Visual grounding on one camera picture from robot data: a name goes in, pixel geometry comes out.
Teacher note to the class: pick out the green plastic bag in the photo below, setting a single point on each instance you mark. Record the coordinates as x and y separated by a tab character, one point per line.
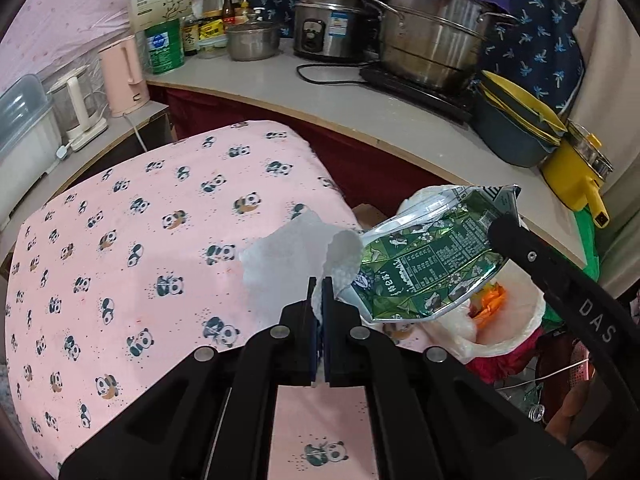
587	245

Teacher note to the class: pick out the dark jar white label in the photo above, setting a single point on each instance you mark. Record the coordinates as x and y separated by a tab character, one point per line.
190	35

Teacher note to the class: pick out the green foil snack bag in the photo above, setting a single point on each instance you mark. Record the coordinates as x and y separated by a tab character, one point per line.
430	260

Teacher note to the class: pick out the orange snack wrapper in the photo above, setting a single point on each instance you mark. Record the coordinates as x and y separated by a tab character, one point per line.
490	305

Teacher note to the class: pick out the yellow pot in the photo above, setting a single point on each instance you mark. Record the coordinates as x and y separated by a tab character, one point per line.
565	170

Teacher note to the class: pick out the clear bottle top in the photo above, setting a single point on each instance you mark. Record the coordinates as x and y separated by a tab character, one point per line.
537	412

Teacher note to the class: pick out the dark blue basin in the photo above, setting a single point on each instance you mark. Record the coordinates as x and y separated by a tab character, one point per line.
505	135

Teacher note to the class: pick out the steel rice cooker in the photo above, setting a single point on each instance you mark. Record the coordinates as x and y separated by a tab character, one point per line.
330	25

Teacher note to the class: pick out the pink electric kettle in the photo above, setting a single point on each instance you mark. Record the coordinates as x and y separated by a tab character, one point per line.
122	80

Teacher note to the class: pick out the white paper towel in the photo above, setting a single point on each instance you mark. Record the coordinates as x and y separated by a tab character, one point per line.
295	255

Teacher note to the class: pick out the white dish drainer box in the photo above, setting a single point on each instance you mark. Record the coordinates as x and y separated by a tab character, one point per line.
25	135

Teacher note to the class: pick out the beige curtain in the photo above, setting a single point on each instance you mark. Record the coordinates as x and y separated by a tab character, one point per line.
610	110

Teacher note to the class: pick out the white power plug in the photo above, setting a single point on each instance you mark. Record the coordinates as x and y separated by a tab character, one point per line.
62	152

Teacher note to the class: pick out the yellow label jar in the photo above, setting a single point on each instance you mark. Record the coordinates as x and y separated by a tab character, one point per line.
211	27

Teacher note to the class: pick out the large steel steamer pot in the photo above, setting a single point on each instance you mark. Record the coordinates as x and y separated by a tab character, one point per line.
435	40

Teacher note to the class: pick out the yellow cap sauce bottle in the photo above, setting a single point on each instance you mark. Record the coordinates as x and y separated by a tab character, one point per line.
243	10

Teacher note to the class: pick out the white plastic trash bag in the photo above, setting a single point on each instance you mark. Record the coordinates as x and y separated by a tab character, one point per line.
510	310

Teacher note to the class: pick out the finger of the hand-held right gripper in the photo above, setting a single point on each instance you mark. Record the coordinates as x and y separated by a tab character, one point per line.
525	252

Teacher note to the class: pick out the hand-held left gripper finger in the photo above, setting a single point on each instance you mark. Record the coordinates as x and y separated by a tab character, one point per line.
327	350
315	350

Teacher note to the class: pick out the green tin can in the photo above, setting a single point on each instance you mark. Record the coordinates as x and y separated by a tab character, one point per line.
165	47

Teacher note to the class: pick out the black induction cooktop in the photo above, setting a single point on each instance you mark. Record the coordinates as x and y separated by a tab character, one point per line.
450	102

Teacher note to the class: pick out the small steel pot glass lid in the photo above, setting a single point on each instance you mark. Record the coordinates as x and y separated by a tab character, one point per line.
252	40

